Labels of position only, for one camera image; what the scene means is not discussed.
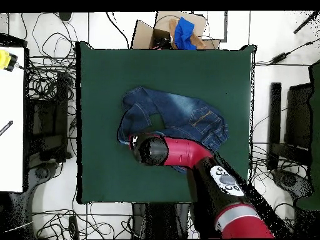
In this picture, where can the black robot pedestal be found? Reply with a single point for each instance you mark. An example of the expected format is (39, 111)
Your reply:
(160, 220)

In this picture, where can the tan brown cloth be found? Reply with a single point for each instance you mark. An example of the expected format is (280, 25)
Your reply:
(198, 42)

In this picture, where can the blue denim jeans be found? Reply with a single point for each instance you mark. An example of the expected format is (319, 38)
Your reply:
(180, 112)

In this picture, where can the dark green table cloth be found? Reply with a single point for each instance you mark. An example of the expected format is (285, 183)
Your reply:
(112, 175)

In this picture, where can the white board with dark frame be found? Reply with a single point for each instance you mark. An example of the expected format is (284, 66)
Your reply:
(216, 25)

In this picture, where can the dark grey round object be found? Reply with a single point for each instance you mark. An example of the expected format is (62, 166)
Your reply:
(65, 16)

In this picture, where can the green cloth on side table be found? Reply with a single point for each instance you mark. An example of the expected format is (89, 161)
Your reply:
(316, 125)

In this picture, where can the black power strip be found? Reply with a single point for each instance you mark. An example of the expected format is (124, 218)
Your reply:
(73, 227)

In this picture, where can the black rod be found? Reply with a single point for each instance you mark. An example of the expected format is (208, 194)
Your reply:
(305, 23)

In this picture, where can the bright blue cloth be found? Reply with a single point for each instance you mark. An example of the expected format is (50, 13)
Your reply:
(183, 32)

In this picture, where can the yellow and black tool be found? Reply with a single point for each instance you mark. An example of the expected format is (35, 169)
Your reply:
(5, 60)

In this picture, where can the black marker pen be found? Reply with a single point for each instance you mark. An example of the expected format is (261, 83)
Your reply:
(6, 128)

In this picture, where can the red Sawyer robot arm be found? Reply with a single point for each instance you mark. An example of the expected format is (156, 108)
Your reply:
(185, 152)

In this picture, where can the white side table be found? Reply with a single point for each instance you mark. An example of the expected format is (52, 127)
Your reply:
(11, 155)

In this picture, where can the brown cardboard box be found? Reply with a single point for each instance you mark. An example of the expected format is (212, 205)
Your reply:
(143, 35)

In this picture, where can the black chair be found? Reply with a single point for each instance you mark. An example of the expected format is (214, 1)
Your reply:
(47, 125)

